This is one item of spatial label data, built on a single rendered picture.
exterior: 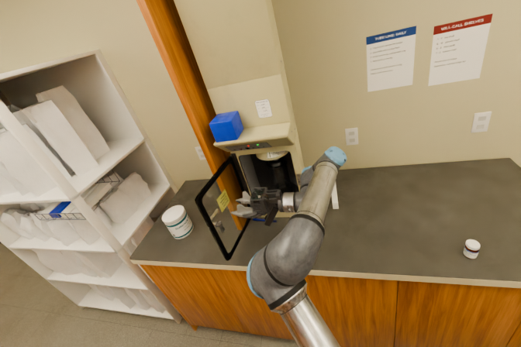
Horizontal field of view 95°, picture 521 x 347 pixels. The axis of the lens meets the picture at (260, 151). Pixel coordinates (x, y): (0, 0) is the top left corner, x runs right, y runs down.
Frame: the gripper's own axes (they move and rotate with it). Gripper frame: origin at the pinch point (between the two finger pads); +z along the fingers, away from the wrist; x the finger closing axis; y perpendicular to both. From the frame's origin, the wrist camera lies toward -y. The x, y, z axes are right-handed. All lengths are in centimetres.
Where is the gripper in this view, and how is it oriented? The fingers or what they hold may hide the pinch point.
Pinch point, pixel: (236, 207)
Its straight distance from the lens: 100.6
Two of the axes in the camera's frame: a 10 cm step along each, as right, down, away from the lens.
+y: -2.5, -8.3, -4.9
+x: -2.1, 5.4, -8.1
